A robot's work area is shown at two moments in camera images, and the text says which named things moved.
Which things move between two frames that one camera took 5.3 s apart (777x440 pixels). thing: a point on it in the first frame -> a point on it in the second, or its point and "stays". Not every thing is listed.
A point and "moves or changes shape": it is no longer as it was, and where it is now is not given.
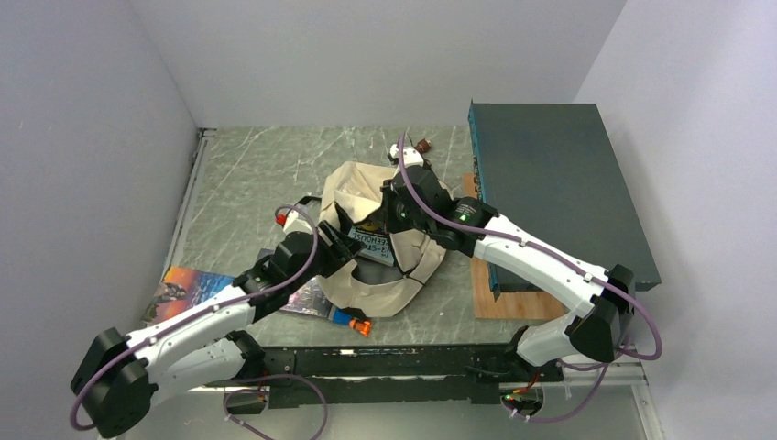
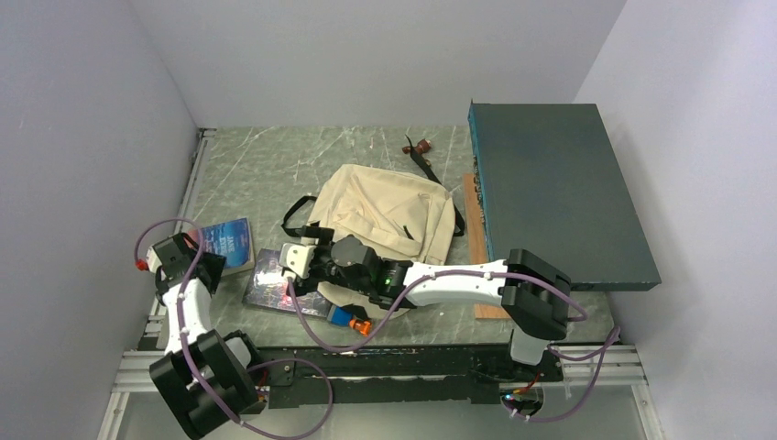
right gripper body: (398, 217) -> (325, 268)
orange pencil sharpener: (364, 326) stays
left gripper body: (322, 263) -> (213, 266)
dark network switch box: (549, 169) stays
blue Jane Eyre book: (180, 287) moves or changes shape
